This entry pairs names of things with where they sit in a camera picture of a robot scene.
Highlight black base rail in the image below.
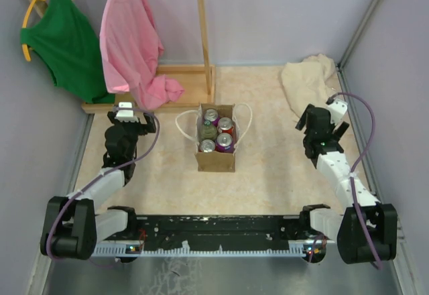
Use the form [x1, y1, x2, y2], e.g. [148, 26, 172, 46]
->
[93, 215, 332, 263]

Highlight red coke can back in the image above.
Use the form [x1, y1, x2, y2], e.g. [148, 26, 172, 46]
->
[217, 117, 234, 136]

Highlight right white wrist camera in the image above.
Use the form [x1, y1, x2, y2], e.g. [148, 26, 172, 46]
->
[326, 97, 348, 125]

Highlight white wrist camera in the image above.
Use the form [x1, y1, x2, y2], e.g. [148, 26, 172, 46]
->
[326, 97, 348, 125]
[114, 102, 139, 123]

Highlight beige cloth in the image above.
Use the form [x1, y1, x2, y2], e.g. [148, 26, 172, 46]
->
[280, 54, 336, 118]

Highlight red coke can front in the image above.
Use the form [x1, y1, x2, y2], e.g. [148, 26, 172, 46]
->
[198, 139, 216, 153]

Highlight red coke can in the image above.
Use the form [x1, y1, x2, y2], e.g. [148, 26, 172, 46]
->
[217, 117, 234, 136]
[198, 139, 216, 153]

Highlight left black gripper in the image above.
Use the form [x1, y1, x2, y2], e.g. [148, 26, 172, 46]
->
[109, 111, 156, 159]

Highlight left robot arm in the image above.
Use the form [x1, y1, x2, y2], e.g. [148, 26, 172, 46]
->
[40, 107, 160, 260]

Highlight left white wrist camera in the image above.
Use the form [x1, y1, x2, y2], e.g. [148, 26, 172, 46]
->
[114, 102, 139, 123]

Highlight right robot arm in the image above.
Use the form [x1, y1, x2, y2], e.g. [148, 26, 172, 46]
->
[296, 99, 397, 264]

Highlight purple can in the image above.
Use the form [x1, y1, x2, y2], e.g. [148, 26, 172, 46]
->
[203, 109, 220, 127]
[215, 133, 234, 154]

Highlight brown canvas bag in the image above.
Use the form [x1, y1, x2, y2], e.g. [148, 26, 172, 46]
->
[175, 103, 253, 173]

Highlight pink shirt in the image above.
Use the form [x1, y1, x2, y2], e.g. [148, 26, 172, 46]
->
[99, 0, 184, 110]

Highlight green shirt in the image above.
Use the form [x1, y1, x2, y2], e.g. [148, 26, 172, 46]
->
[20, 0, 115, 104]

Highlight wooden clothes rack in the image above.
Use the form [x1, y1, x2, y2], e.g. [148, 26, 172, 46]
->
[22, 0, 216, 113]

